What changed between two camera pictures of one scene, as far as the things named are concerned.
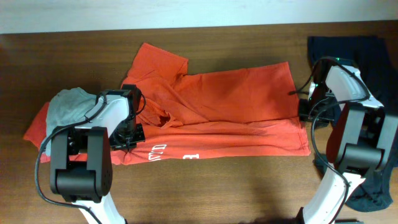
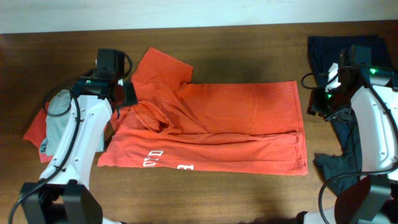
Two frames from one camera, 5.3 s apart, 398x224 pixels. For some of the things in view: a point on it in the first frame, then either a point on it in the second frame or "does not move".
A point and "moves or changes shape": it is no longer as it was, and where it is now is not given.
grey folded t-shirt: [66, 108] does not move
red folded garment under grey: [37, 134] does not move
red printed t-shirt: [246, 111] moves or changes shape
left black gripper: [120, 145] -> [131, 96]
